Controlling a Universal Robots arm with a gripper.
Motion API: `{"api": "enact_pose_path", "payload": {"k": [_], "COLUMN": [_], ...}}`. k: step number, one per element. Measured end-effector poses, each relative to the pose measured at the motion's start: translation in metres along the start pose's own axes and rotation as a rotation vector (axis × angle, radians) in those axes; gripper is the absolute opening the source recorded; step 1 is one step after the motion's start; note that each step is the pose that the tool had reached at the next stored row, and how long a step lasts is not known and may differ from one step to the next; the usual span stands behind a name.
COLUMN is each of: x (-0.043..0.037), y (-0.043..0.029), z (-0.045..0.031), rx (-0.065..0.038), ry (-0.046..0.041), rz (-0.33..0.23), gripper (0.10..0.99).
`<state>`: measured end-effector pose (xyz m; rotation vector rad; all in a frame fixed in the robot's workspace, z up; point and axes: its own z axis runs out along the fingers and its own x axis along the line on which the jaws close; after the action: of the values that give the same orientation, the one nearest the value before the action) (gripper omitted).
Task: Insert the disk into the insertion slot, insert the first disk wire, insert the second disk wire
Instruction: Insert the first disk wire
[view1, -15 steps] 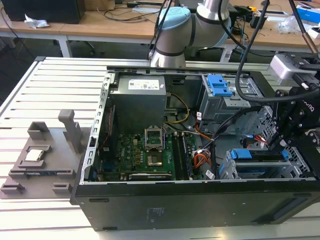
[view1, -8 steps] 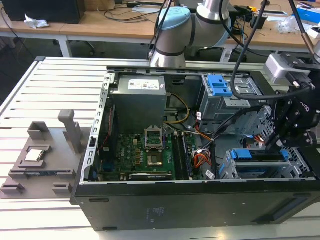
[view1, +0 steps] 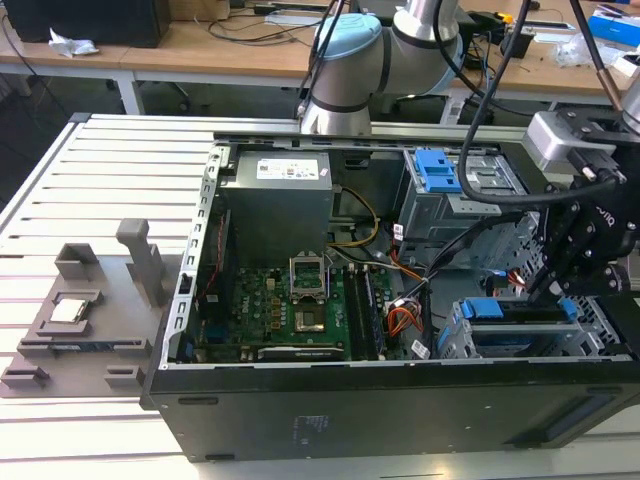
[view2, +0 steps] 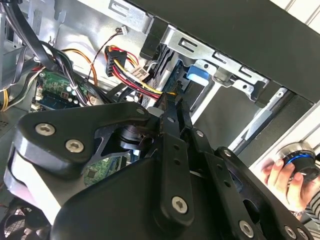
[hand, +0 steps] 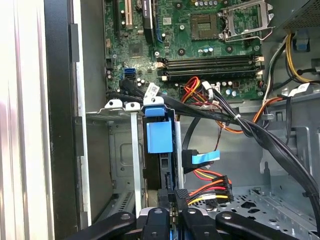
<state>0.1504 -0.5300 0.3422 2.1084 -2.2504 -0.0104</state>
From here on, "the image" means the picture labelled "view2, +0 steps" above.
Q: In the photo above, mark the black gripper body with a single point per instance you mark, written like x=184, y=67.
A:
x=112, y=212

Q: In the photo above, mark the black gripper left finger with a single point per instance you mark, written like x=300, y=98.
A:
x=62, y=130

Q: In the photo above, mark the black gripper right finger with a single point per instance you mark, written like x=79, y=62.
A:
x=225, y=175

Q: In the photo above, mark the hard disk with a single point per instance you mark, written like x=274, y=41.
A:
x=197, y=73

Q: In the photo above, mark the person's hand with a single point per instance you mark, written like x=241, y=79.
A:
x=282, y=180

